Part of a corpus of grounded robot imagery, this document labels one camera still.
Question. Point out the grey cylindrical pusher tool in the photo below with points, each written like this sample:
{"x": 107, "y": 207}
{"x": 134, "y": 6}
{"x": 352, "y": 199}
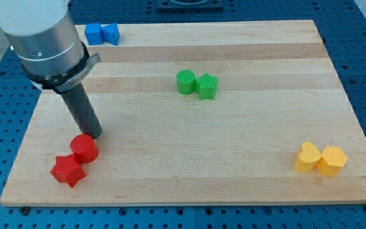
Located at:
{"x": 82, "y": 111}

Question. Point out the red star block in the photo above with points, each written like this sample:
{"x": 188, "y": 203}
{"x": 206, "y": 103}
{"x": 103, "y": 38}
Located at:
{"x": 68, "y": 169}

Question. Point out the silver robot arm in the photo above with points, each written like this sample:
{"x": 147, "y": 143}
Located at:
{"x": 44, "y": 38}

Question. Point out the green star block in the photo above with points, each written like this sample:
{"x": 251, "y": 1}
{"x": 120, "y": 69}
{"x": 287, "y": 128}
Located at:
{"x": 206, "y": 86}

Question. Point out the wooden board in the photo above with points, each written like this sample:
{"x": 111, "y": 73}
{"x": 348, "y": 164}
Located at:
{"x": 277, "y": 88}

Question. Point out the red cylinder block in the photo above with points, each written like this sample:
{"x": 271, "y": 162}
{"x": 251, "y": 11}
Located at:
{"x": 84, "y": 148}

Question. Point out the blue cube block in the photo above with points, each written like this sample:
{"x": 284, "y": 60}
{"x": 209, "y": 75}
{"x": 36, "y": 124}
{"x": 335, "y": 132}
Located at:
{"x": 93, "y": 34}

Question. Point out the blue triangle block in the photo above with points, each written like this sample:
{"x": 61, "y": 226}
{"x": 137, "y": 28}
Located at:
{"x": 110, "y": 34}

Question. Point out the green cylinder block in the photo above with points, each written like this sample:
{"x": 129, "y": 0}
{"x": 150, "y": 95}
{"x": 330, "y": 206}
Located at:
{"x": 185, "y": 82}

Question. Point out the black mounting plate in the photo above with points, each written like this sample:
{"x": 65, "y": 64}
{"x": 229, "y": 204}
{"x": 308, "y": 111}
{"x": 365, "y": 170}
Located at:
{"x": 189, "y": 4}

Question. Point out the yellow heart block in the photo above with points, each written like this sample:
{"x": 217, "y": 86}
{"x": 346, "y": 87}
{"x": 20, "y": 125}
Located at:
{"x": 307, "y": 157}

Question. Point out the yellow hexagon block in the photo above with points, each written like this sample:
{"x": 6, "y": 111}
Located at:
{"x": 332, "y": 161}

